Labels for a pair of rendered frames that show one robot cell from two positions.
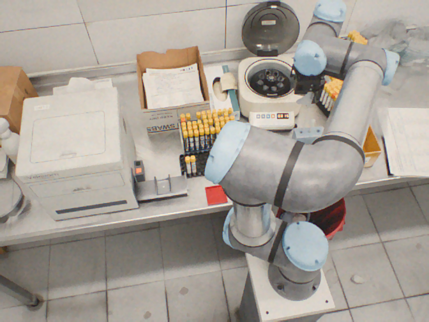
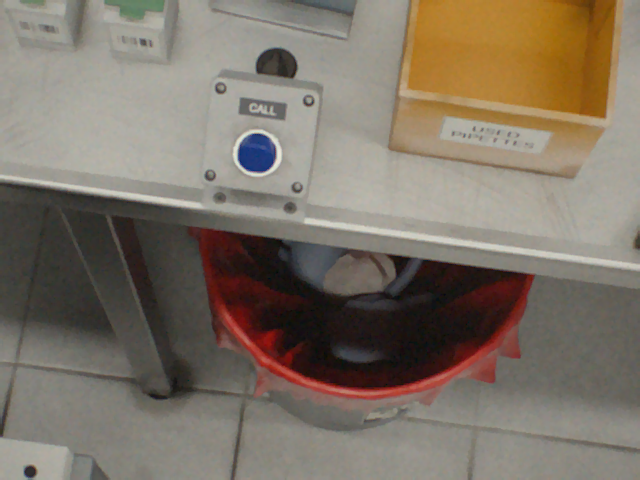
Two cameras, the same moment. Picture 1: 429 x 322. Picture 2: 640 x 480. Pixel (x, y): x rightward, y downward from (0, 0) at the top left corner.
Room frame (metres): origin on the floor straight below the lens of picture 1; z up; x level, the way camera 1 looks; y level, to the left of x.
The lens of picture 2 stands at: (0.35, -0.45, 1.75)
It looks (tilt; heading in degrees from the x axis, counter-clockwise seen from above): 72 degrees down; 9
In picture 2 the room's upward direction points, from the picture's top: 8 degrees clockwise
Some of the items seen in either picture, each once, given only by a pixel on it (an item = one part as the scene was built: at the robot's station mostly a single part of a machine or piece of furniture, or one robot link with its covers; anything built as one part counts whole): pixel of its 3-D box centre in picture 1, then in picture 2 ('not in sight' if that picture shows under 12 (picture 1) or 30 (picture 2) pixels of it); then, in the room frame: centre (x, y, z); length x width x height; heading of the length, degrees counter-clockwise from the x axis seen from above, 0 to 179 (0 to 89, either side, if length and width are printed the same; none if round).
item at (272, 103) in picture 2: not in sight; (266, 106); (0.68, -0.35, 0.92); 0.13 x 0.07 x 0.08; 9
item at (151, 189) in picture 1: (156, 187); not in sight; (0.61, 0.19, 0.92); 0.21 x 0.07 x 0.05; 99
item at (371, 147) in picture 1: (352, 146); (503, 48); (0.77, -0.49, 0.93); 0.13 x 0.13 x 0.10; 9
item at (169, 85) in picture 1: (173, 89); not in sight; (1.02, 0.15, 0.95); 0.29 x 0.25 x 0.15; 9
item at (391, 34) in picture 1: (382, 38); not in sight; (1.28, -0.69, 0.97); 0.26 x 0.17 x 0.19; 114
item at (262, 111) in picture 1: (269, 91); not in sight; (1.01, -0.21, 0.94); 0.30 x 0.24 x 0.12; 0
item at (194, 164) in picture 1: (204, 156); not in sight; (0.73, 0.03, 0.93); 0.17 x 0.09 x 0.11; 100
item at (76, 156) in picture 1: (88, 155); not in sight; (0.67, 0.40, 1.03); 0.31 x 0.27 x 0.30; 99
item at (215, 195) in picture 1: (216, 194); not in sight; (0.61, 0.00, 0.88); 0.07 x 0.07 x 0.01; 9
